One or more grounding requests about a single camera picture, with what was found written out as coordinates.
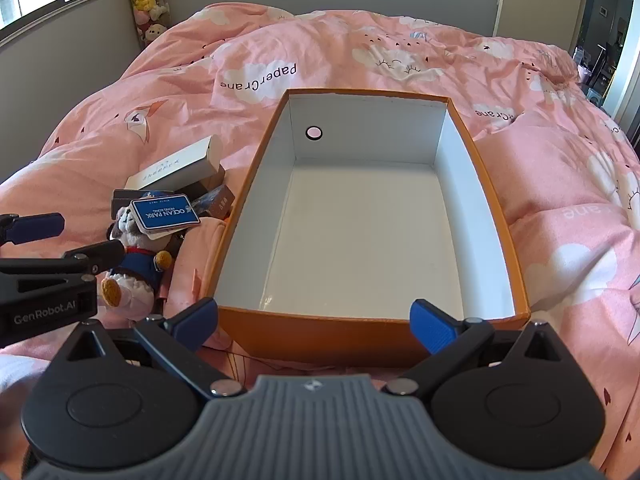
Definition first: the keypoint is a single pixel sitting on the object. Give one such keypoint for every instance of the black flat box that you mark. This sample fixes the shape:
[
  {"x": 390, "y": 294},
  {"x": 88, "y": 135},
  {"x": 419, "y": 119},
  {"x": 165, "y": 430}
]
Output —
[{"x": 122, "y": 199}]

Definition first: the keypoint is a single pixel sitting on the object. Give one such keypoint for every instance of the white bin with wooden rim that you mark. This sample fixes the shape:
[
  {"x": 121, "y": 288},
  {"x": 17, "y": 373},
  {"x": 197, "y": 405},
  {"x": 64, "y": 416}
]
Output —
[{"x": 360, "y": 240}]

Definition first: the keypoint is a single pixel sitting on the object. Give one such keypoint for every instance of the white rectangular box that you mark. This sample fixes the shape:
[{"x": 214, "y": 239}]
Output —
[{"x": 170, "y": 165}]

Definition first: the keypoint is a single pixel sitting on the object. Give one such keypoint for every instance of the pink printed blanket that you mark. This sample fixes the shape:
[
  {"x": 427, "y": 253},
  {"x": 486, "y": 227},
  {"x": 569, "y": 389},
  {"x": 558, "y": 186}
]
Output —
[{"x": 550, "y": 240}]

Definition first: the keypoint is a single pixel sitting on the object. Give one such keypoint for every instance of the grey door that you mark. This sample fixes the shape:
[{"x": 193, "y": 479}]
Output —
[{"x": 545, "y": 0}]

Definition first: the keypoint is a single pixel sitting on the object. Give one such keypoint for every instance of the plush dog toy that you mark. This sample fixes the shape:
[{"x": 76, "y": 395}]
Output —
[{"x": 135, "y": 270}]

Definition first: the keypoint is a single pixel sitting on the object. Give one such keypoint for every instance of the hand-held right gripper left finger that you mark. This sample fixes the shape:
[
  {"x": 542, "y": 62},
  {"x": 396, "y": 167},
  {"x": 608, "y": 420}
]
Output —
[{"x": 197, "y": 320}]

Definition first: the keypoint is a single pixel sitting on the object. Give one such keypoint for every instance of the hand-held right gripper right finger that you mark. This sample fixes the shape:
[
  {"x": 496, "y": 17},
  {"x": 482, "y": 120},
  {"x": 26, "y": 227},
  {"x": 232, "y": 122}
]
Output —
[{"x": 427, "y": 327}]

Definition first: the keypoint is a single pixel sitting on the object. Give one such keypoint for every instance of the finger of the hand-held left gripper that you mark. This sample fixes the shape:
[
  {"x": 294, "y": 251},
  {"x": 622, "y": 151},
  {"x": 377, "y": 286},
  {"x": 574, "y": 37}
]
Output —
[
  {"x": 37, "y": 226},
  {"x": 100, "y": 255}
]

